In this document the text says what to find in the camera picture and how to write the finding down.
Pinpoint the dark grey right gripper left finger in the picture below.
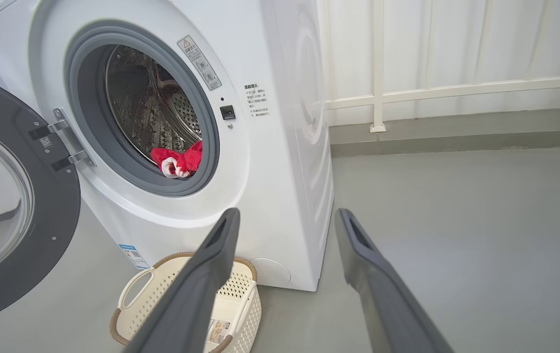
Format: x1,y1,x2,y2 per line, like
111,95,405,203
123,207,241,353

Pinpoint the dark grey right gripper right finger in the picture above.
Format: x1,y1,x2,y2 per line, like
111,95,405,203
335,208,454,353

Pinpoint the red and white garment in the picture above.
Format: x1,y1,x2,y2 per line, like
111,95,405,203
150,141,203,178

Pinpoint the round black glass washer door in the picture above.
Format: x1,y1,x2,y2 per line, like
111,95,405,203
0,72,81,328

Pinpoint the cream perforated laundry basket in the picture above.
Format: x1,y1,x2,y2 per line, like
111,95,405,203
109,252,262,353

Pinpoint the white front-load washing machine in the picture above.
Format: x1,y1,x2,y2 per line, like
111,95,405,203
0,0,334,292

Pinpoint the grey rubber door gasket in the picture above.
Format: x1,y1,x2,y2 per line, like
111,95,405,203
64,22,220,198

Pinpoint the perforated steel washer drum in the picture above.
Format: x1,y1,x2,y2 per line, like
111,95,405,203
106,45,203,170

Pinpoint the metal door hinge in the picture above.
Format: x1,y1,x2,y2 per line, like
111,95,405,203
29,108,95,172

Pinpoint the paper product label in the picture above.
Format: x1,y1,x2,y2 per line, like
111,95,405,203
206,319,231,345

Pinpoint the blue energy label sticker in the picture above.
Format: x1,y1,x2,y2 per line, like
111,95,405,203
118,244,150,270

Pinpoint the round white filter cover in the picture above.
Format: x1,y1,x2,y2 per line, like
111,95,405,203
249,258,292,285

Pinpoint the white metal railing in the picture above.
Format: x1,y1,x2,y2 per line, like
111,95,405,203
317,0,560,134

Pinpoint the grey warning sticker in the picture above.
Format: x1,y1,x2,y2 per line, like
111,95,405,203
177,35,222,91

